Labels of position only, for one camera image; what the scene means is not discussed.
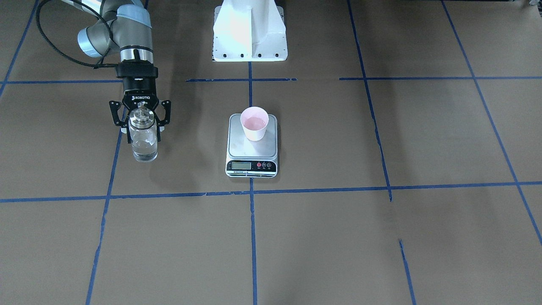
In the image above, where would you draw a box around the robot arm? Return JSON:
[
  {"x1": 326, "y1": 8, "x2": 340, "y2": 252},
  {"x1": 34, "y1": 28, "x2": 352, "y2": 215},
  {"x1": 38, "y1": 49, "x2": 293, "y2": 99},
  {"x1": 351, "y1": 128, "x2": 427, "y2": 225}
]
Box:
[{"x1": 67, "y1": 0, "x2": 171, "y2": 138}]

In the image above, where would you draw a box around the brown paper table cover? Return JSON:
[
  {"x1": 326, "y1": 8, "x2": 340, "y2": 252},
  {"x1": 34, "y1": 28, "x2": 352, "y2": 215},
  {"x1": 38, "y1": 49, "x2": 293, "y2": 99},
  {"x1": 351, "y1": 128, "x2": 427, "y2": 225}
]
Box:
[{"x1": 1, "y1": 0, "x2": 541, "y2": 305}]

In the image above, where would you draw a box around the white pedestal column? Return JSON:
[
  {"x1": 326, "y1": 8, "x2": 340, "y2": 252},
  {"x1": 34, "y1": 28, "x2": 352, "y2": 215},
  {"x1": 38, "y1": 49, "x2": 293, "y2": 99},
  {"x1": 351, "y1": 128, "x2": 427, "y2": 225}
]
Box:
[{"x1": 212, "y1": 0, "x2": 288, "y2": 62}]

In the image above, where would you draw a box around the clear glass sauce bottle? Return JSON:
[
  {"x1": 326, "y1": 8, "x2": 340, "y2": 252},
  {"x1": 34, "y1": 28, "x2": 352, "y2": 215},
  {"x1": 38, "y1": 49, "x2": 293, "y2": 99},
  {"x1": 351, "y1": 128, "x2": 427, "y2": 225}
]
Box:
[{"x1": 128, "y1": 106, "x2": 158, "y2": 163}]

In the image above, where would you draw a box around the white digital kitchen scale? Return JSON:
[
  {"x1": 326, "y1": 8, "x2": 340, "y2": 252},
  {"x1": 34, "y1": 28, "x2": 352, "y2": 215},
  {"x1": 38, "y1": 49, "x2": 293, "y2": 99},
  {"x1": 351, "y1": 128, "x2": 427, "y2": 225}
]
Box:
[{"x1": 225, "y1": 114, "x2": 279, "y2": 178}]

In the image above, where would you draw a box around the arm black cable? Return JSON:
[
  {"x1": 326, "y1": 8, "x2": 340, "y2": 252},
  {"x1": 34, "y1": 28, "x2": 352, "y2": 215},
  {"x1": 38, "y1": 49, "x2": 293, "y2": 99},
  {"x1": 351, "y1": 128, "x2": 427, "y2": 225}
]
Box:
[{"x1": 36, "y1": 0, "x2": 123, "y2": 69}]

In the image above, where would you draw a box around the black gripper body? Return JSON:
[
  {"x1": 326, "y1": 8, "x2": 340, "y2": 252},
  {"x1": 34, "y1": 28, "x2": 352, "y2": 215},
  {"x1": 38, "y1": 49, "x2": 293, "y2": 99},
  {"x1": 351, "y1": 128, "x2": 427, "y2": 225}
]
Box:
[{"x1": 116, "y1": 62, "x2": 159, "y2": 111}]

